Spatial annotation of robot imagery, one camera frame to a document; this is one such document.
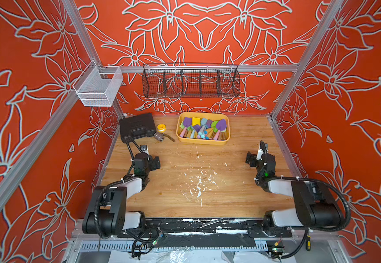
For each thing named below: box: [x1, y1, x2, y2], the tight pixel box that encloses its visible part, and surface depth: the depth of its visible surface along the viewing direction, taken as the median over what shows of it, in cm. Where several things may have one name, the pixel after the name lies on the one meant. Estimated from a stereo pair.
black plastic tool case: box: [119, 112, 157, 144], surface depth 107 cm
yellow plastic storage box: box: [175, 111, 231, 146], surface depth 106 cm
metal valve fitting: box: [153, 132, 176, 143], surface depth 107 cm
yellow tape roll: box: [157, 123, 167, 133], surface depth 113 cm
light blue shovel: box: [198, 118, 208, 136], surface depth 113 cm
